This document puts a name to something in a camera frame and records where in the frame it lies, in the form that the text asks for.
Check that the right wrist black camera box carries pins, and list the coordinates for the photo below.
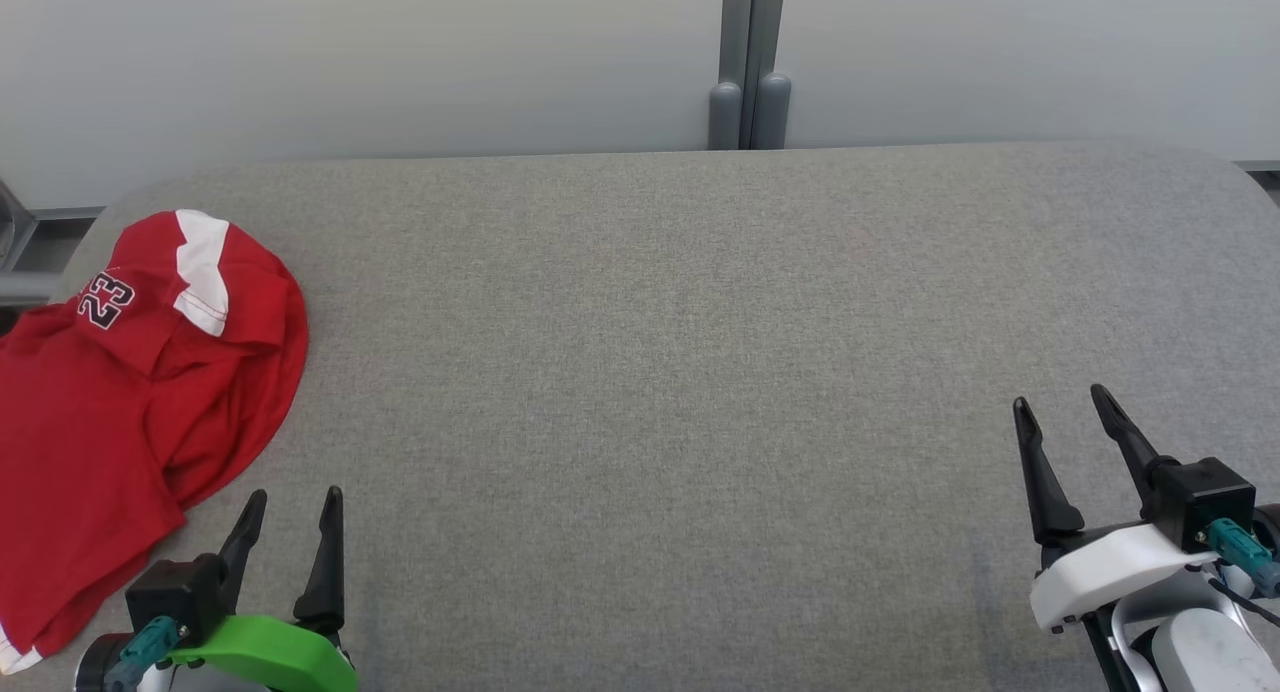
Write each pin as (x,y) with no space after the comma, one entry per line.
(1205,497)

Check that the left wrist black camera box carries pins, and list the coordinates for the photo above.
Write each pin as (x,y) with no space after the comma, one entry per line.
(175,592)

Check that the red T-shirt striped cuffs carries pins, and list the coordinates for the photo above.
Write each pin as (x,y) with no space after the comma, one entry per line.
(70,472)

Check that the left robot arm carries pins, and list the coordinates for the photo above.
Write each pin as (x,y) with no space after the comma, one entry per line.
(190,682)

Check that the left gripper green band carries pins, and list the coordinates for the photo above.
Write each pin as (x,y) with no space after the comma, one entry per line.
(270,652)

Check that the grey partition post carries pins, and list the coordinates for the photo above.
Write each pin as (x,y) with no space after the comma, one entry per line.
(772,112)
(728,112)

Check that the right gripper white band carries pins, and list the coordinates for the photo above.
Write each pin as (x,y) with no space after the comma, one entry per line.
(1110,572)

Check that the grey bracket with cardboard box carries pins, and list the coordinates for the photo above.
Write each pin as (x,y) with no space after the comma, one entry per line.
(1262,165)

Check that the red white basketball shorts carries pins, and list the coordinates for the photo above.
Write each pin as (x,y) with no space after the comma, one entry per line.
(250,292)

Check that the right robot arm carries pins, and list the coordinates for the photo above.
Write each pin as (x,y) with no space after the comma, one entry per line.
(1210,652)

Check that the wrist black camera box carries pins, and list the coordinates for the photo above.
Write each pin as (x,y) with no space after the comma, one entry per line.
(175,592)
(1205,497)

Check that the grey metal frame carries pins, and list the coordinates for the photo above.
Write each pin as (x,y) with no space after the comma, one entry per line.
(25,287)

